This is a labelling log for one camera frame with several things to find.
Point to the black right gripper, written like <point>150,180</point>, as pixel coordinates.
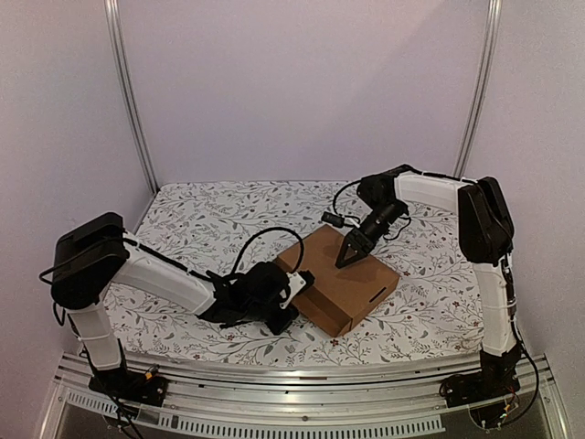
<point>357,238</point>

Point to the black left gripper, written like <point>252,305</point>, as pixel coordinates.
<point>277,326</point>

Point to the brown cardboard box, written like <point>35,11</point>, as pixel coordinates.
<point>340,299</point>

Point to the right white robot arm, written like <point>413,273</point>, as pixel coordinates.
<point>485,236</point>

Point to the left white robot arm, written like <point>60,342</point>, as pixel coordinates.
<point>102,252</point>

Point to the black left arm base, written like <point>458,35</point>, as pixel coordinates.
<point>145,387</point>

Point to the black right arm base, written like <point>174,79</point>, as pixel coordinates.
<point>496,377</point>

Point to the floral patterned table mat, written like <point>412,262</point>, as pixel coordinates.
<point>435,311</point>

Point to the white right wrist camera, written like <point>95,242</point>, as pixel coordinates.
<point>340,221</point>

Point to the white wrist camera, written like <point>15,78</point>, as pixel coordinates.
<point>297,283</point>
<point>340,221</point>

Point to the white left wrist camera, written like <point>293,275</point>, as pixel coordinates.
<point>297,283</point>

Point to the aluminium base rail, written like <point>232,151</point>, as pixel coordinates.
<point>395,400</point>

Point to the right aluminium frame post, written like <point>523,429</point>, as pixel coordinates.
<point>492,24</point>

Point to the aluminium frame post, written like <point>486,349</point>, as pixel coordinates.
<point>121,64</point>
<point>492,24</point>

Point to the left aluminium frame post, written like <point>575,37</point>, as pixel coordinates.
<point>121,64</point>

